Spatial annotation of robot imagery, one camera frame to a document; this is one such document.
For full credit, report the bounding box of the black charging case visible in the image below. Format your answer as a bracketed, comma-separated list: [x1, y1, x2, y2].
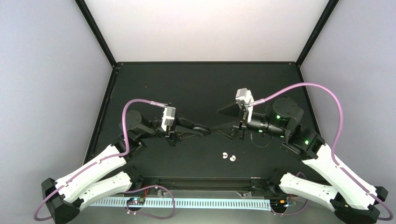
[193, 124, 212, 136]

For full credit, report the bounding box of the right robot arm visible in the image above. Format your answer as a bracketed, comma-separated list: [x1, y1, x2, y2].
[217, 97, 388, 224]

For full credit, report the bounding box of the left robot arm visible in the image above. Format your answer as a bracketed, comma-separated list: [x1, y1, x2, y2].
[42, 107, 211, 224]

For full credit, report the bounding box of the left circuit board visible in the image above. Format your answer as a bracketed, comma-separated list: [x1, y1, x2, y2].
[127, 197, 146, 207]

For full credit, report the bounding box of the circuit board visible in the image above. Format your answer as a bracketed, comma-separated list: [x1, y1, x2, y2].
[127, 197, 146, 207]
[270, 200, 296, 208]

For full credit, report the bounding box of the right circuit board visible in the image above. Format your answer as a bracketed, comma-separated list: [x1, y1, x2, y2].
[270, 200, 296, 208]

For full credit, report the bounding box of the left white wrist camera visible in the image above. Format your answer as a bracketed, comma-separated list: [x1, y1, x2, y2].
[161, 106, 176, 131]

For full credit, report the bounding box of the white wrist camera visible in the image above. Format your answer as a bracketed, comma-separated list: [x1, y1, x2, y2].
[161, 106, 176, 131]
[235, 88, 254, 109]

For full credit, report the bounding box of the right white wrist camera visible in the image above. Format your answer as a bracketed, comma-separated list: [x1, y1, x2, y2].
[235, 88, 254, 109]

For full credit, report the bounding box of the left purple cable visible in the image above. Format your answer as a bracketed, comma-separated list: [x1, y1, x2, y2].
[33, 98, 169, 222]

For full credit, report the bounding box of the purple cable loop front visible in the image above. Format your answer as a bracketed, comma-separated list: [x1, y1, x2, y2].
[125, 184, 176, 219]

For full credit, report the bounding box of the light blue cable duct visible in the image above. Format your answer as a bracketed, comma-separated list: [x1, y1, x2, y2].
[91, 197, 271, 211]

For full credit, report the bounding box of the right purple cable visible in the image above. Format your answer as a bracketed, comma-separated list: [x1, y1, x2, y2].
[246, 82, 394, 222]

